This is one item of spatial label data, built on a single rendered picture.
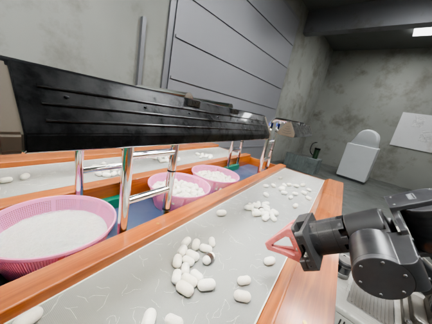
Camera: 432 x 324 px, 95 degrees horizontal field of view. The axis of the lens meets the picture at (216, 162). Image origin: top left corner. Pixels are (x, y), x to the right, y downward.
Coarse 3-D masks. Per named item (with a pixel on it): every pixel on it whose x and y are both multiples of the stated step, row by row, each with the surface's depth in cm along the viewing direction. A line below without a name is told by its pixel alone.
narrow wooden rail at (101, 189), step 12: (240, 156) 164; (180, 168) 105; (108, 180) 76; (132, 180) 81; (144, 180) 86; (180, 180) 107; (36, 192) 59; (48, 192) 60; (60, 192) 62; (72, 192) 63; (84, 192) 66; (96, 192) 70; (108, 192) 74; (132, 192) 83; (0, 204) 51; (12, 204) 52; (48, 204) 59; (60, 204) 61
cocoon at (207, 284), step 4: (200, 280) 41; (204, 280) 41; (208, 280) 41; (212, 280) 41; (200, 284) 40; (204, 284) 40; (208, 284) 41; (212, 284) 41; (200, 288) 40; (204, 288) 40; (208, 288) 40; (212, 288) 41
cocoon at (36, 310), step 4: (32, 308) 31; (36, 308) 31; (40, 308) 31; (28, 312) 30; (32, 312) 30; (36, 312) 30; (40, 312) 31; (20, 316) 29; (24, 316) 29; (28, 316) 29; (32, 316) 30; (36, 316) 30; (40, 316) 31; (16, 320) 29; (20, 320) 29; (24, 320) 29; (28, 320) 29; (32, 320) 30; (36, 320) 30
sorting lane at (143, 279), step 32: (256, 192) 100; (288, 192) 109; (192, 224) 63; (224, 224) 66; (256, 224) 70; (128, 256) 46; (160, 256) 48; (224, 256) 52; (256, 256) 54; (96, 288) 37; (128, 288) 39; (160, 288) 40; (224, 288) 43; (256, 288) 44; (64, 320) 31; (96, 320) 32; (128, 320) 33; (160, 320) 34; (192, 320) 35; (224, 320) 36; (256, 320) 37
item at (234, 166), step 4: (232, 144) 140; (240, 144) 152; (232, 148) 141; (236, 148) 147; (240, 148) 153; (240, 152) 154; (228, 156) 142; (228, 160) 143; (236, 160) 156; (228, 164) 143; (236, 164) 156; (228, 168) 144; (232, 168) 150; (236, 168) 156
